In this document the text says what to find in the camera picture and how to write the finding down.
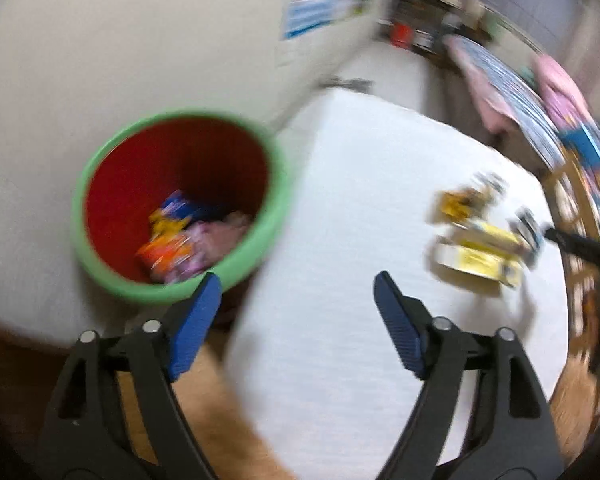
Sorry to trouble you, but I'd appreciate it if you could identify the light blue silver wrapper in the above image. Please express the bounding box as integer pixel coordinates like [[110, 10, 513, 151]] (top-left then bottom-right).
[[509, 209, 544, 269]]

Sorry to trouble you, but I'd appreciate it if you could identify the orange snack bag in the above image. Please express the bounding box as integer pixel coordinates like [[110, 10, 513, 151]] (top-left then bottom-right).
[[135, 233, 194, 283]]

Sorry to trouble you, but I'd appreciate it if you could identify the yellow carton box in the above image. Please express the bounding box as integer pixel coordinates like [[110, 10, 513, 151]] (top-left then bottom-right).
[[434, 221, 529, 288]]

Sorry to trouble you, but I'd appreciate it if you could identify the pink purple wrapper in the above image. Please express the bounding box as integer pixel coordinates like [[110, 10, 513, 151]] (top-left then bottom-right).
[[178, 211, 251, 281]]

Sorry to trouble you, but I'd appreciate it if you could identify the yellow dark foil wrapper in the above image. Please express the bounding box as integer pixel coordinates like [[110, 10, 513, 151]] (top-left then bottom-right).
[[438, 174, 505, 223]]

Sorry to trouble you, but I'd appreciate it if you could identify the blue oreo wrapper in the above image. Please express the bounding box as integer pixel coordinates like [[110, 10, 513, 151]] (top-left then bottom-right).
[[159, 190, 208, 222]]

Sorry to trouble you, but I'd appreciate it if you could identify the white table pad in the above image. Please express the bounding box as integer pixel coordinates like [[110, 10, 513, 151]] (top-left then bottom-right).
[[225, 89, 568, 479]]

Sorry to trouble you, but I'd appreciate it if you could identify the blue box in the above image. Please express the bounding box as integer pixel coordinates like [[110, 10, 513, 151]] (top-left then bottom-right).
[[560, 126, 600, 171]]

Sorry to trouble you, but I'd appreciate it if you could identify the red bin with green rim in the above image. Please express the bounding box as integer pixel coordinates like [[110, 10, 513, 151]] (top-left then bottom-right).
[[72, 110, 290, 306]]

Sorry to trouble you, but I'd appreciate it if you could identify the pink duvet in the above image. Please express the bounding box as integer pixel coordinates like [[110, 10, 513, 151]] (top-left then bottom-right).
[[531, 53, 594, 131]]

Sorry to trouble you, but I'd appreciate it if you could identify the bed with plaid quilt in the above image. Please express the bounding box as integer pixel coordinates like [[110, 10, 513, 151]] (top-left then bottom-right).
[[443, 35, 565, 177]]

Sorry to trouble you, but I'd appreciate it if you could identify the grey shoe right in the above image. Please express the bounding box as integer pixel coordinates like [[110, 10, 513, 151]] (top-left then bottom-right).
[[321, 77, 374, 93]]

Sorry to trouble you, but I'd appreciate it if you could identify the red bucket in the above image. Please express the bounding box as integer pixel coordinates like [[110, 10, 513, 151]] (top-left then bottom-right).
[[390, 22, 414, 50]]

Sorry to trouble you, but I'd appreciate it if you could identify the dark side table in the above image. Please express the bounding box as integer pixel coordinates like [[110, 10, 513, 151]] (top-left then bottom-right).
[[388, 0, 462, 58]]

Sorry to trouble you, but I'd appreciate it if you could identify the wooden crib rail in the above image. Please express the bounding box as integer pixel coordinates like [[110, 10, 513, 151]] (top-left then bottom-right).
[[544, 159, 600, 361]]

